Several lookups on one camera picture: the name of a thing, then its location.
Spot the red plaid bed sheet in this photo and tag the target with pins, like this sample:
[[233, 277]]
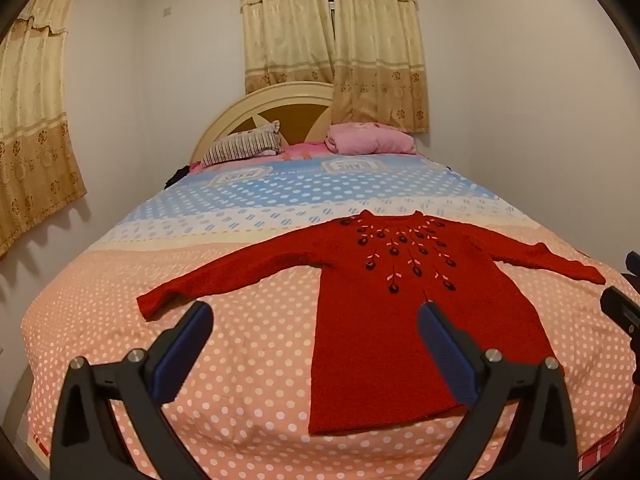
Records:
[[605, 447]]

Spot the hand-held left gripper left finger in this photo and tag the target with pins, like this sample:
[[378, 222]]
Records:
[[180, 355]]

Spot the red knitted sweater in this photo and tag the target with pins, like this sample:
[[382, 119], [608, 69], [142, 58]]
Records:
[[400, 320]]

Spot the pink bed sheet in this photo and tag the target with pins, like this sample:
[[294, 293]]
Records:
[[300, 149]]

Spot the polka dot bed blanket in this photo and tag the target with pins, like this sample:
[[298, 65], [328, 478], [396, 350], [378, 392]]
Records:
[[250, 310]]

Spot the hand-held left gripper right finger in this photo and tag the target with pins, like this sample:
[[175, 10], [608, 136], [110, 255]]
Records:
[[445, 350]]

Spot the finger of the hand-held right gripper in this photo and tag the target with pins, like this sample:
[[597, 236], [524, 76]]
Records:
[[634, 263], [620, 310]]

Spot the pink pillow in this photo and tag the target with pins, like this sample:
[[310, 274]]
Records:
[[365, 140]]

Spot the cream wooden headboard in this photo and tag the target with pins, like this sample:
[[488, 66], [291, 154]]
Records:
[[300, 92]]

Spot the striped pillow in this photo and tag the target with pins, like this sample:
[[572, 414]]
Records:
[[240, 147]]

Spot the dark cloth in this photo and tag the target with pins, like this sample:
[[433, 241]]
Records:
[[177, 176]]

